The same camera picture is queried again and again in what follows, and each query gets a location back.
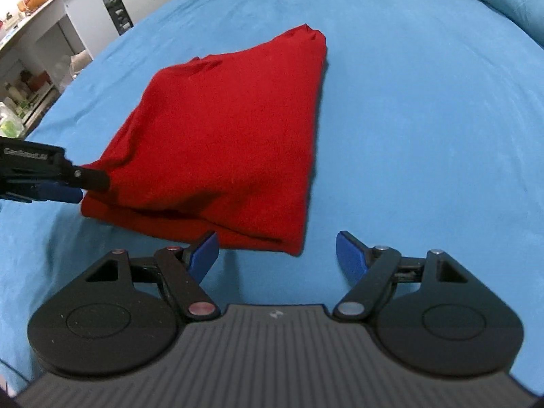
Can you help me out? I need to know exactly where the red knit sweater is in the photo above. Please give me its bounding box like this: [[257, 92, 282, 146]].
[[81, 25, 327, 255]]

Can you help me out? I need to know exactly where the white desk shelf unit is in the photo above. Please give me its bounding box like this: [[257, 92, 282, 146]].
[[0, 0, 120, 139]]

